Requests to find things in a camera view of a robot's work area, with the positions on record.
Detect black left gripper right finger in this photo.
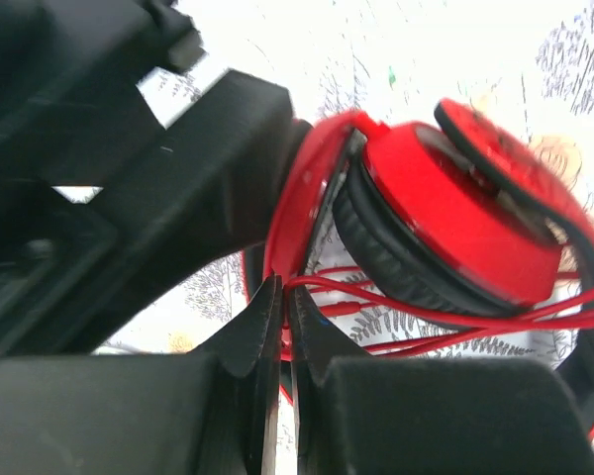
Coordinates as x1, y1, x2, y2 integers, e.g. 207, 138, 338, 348
289, 287, 594, 474

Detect red black headphones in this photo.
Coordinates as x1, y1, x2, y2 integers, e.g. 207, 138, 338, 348
242, 99, 594, 434

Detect red headphone cable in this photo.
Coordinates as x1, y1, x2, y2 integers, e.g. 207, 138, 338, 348
281, 266, 594, 357

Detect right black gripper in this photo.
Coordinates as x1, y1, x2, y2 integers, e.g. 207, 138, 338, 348
0, 0, 209, 347

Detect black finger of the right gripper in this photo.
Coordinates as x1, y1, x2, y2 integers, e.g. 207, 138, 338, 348
39, 70, 294, 353

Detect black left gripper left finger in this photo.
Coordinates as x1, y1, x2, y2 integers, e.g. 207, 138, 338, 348
0, 276, 282, 474

